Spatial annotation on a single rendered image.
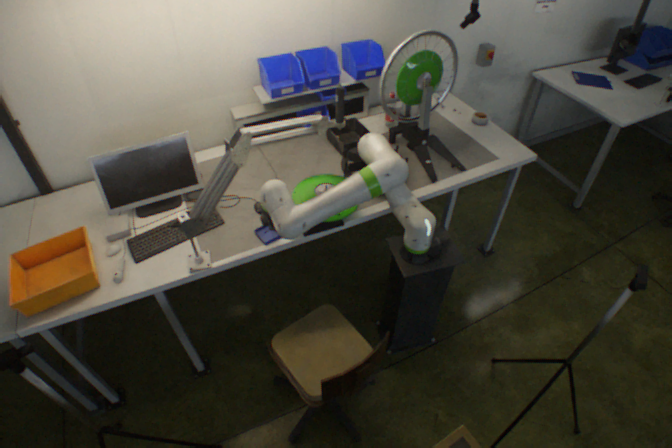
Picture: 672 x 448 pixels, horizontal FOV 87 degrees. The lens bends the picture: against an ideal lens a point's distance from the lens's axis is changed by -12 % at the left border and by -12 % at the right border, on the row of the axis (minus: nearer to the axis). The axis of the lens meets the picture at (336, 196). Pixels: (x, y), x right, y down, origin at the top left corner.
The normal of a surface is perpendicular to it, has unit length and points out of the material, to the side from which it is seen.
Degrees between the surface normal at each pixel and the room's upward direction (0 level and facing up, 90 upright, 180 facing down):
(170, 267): 0
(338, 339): 0
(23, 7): 90
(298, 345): 0
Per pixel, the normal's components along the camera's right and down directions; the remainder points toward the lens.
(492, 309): 0.00, -0.75
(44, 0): 0.44, 0.60
